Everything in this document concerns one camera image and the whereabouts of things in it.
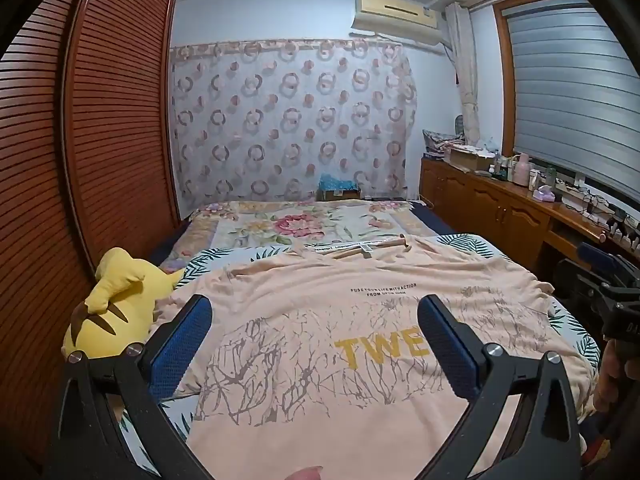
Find beige window curtain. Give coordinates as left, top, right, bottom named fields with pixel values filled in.
left=445, top=2, right=482, bottom=144

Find floral blanket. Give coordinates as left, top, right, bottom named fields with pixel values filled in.
left=160, top=199, right=437, bottom=273

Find wooden cabinet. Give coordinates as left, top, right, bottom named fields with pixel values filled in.
left=419, top=156, right=640, bottom=281

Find circle print curtain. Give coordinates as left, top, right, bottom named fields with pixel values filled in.
left=170, top=37, right=419, bottom=204

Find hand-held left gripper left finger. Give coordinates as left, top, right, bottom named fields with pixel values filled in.
left=47, top=294, right=217, bottom=480

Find cardboard box with blue paper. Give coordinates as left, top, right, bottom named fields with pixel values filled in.
left=317, top=174, right=362, bottom=202

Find brown louvred wardrobe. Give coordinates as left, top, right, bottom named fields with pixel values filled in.
left=0, top=0, right=182, bottom=461

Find open cardboard box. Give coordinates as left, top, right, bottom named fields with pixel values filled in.
left=445, top=145, right=494, bottom=174

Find yellow plush toy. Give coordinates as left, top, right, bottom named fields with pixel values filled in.
left=62, top=247, right=186, bottom=361

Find grey window blind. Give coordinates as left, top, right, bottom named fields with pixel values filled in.
left=504, top=0, right=640, bottom=197

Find green leaf print sheet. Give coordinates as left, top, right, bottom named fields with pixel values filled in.
left=120, top=232, right=602, bottom=480

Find white air conditioner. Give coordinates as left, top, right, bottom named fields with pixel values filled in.
left=352, top=0, right=444, bottom=49

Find pink thermos jug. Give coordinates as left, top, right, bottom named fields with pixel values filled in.
left=513, top=152, right=532, bottom=189

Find person's right hand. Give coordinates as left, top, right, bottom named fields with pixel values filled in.
left=594, top=341, right=625, bottom=415

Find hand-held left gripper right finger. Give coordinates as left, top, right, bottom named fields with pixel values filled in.
left=416, top=294, right=585, bottom=480

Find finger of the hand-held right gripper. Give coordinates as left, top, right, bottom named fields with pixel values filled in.
left=555, top=259, right=618, bottom=311
left=577, top=241, right=640, bottom=286

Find peach printed t-shirt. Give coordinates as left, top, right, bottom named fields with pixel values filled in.
left=155, top=234, right=598, bottom=480

